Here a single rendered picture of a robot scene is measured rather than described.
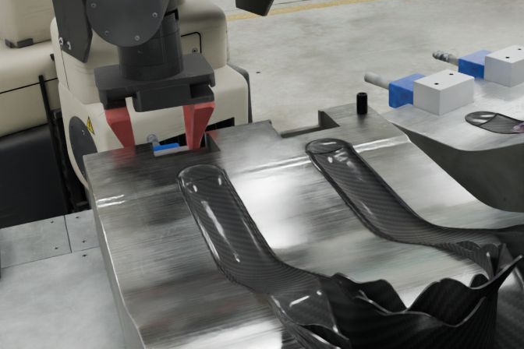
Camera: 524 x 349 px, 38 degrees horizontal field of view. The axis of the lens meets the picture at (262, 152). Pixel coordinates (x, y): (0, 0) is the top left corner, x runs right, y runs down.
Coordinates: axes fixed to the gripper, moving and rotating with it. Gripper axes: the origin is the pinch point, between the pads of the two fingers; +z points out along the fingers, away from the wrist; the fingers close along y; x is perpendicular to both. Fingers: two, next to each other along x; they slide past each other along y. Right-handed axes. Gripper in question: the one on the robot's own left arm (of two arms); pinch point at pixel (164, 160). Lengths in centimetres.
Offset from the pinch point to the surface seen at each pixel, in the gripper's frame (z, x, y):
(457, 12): 81, 289, 194
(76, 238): 4.7, -3.2, -9.3
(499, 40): 82, 240, 189
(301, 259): -4.3, -26.9, 4.9
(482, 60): -2.7, 5.8, 36.9
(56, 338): 4.8, -17.2, -11.5
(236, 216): -3.5, -18.8, 2.6
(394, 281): -8.6, -36.8, 6.7
